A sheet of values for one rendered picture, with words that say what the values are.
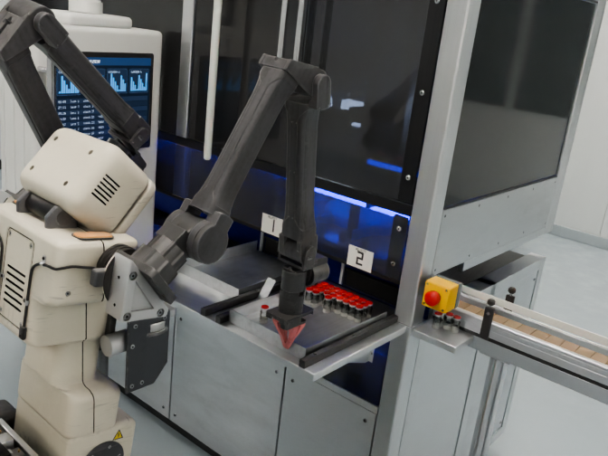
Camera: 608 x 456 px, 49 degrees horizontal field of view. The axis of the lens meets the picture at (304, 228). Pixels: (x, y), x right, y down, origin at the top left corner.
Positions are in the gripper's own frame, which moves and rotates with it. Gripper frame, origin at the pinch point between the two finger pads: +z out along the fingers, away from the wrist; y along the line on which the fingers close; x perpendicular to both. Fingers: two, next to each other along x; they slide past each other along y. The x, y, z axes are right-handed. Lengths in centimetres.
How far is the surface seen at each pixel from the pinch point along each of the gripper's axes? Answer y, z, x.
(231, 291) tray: 11.6, 0.7, 31.3
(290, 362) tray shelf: -2.0, 2.4, -3.5
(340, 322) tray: 24.4, 2.4, 2.1
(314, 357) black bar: 1.3, 0.6, -7.7
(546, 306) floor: 316, 93, 38
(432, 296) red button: 34.7, -10.0, -18.1
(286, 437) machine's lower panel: 37, 58, 26
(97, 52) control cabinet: 5, -58, 89
